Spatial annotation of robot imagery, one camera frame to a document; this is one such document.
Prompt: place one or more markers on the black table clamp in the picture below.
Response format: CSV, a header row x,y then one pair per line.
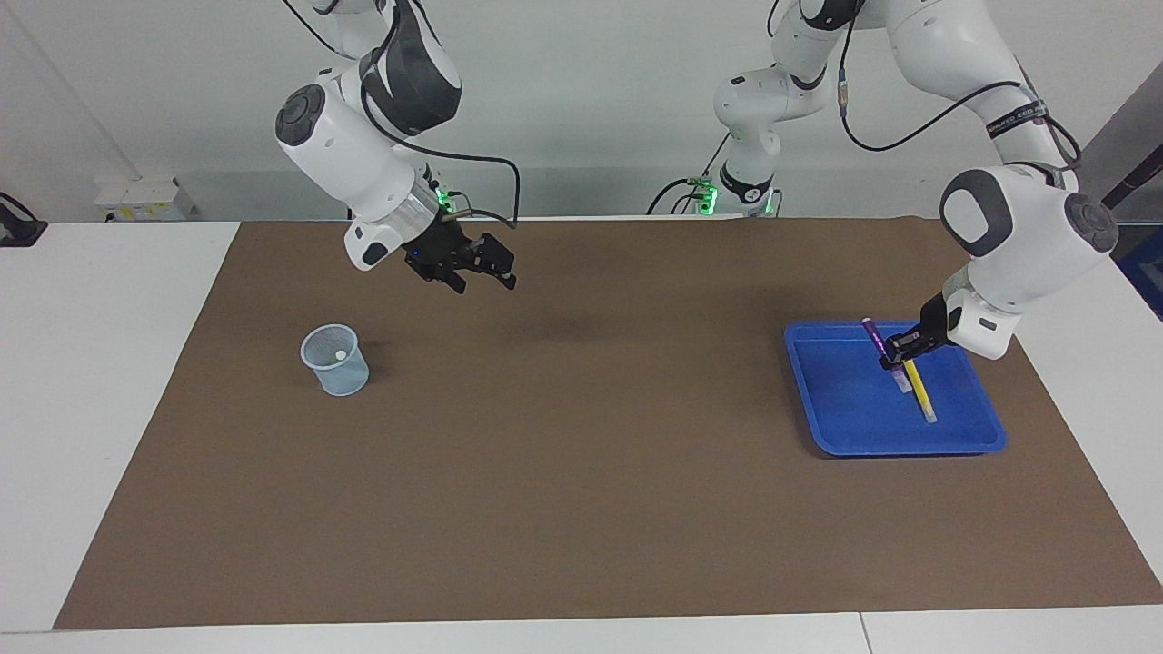
x,y
18,227

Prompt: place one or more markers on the blue plastic tray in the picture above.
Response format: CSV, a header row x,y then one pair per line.
x,y
845,427

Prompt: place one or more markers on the blue crate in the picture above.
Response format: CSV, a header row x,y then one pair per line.
x,y
1147,272

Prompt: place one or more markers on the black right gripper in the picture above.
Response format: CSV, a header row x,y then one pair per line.
x,y
441,250

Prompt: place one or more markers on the purple pen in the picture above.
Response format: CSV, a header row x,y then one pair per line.
x,y
874,338

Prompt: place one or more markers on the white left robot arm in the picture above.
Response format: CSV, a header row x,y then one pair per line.
x,y
1027,236

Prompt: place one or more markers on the black stand leg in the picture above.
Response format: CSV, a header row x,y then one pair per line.
x,y
1127,186

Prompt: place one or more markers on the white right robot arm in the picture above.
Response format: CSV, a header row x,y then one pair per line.
x,y
354,154

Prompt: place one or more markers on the white wall socket box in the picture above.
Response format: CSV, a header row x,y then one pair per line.
x,y
145,200

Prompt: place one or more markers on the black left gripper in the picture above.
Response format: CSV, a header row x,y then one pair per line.
x,y
936,322

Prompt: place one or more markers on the brown table mat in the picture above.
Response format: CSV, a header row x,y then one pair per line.
x,y
545,454

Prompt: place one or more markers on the translucent plastic cup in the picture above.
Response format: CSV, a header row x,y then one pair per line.
x,y
341,377

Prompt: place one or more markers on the yellow pen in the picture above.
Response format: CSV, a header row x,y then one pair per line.
x,y
922,395

